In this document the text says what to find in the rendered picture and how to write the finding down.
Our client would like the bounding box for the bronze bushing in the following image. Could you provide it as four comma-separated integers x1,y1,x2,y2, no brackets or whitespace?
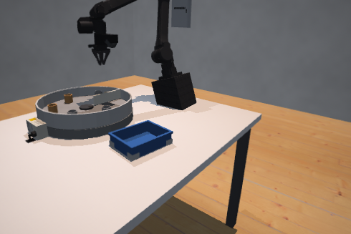
64,94,73,104
47,103,58,113

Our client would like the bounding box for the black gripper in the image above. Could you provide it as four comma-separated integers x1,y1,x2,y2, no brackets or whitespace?
88,44,110,65

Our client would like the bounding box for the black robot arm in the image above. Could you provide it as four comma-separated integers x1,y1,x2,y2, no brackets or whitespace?
77,0,182,80

